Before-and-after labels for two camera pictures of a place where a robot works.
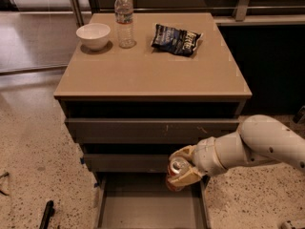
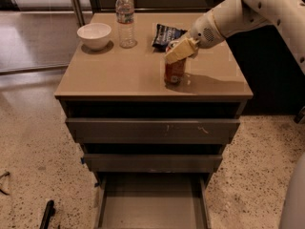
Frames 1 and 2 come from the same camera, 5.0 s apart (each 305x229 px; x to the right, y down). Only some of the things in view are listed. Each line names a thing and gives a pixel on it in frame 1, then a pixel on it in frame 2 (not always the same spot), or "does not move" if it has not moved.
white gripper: x=204 y=156 to x=202 y=30
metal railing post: x=75 y=3 does not move
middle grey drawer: x=128 y=162 does not move
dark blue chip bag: x=181 y=42 does not move
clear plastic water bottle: x=124 y=15 does not move
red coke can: x=176 y=165 to x=173 y=72
